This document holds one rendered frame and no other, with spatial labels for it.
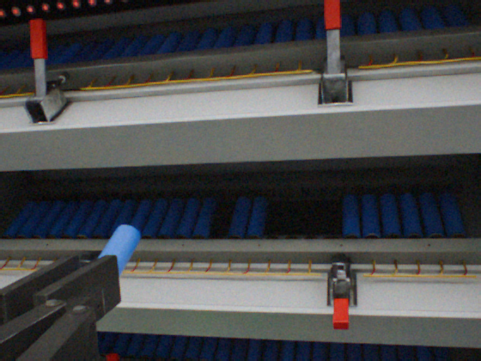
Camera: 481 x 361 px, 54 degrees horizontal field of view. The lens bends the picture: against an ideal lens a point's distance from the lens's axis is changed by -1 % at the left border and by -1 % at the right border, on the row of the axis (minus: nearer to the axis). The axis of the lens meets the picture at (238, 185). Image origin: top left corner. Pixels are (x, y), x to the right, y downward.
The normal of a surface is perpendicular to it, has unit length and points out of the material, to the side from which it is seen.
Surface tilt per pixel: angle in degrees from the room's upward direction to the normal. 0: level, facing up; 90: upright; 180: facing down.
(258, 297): 18
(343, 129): 108
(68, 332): 12
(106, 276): 89
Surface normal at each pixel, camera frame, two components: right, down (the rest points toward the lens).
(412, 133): -0.16, 0.62
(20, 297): 0.98, -0.04
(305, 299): -0.16, -0.79
